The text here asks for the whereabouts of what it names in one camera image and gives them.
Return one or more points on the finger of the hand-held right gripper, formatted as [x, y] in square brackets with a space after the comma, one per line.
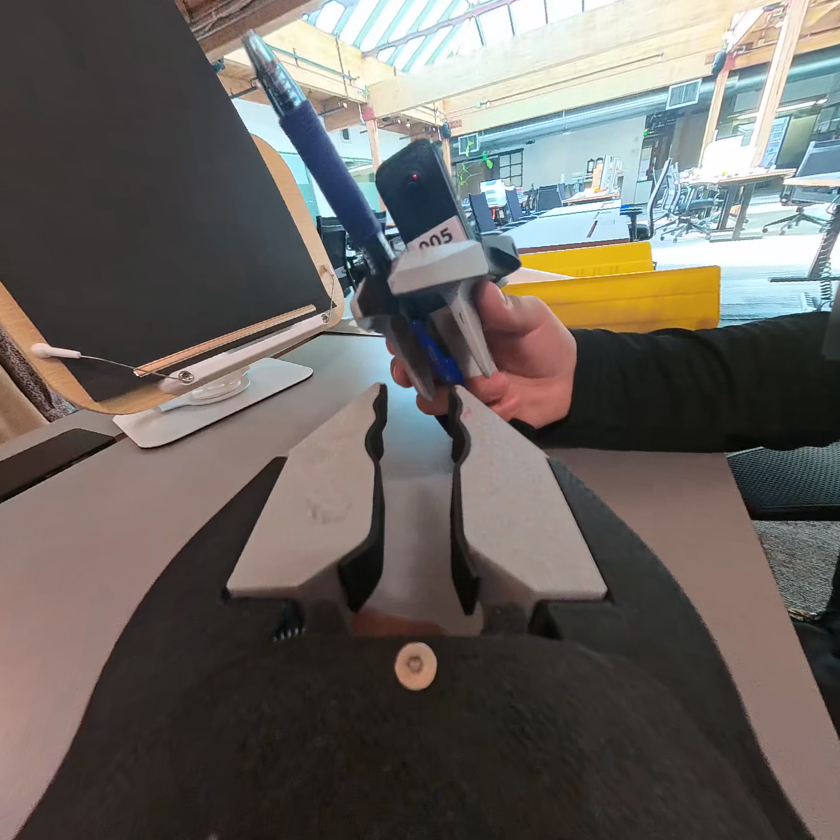
[436, 269]
[374, 308]

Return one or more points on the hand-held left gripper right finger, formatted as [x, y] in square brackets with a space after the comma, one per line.
[531, 518]

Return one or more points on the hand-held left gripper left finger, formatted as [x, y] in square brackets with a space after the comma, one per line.
[308, 518]

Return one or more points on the blue pen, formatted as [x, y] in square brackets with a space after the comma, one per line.
[328, 164]

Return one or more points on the person's right hand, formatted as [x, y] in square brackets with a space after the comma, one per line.
[531, 367]

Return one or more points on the black mesh chair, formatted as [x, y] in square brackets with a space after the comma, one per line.
[787, 479]

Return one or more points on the black board on white stand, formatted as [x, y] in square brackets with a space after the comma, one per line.
[131, 197]

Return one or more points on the wooden top office table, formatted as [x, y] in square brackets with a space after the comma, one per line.
[741, 177]

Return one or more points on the black office chair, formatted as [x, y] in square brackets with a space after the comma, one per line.
[814, 167]

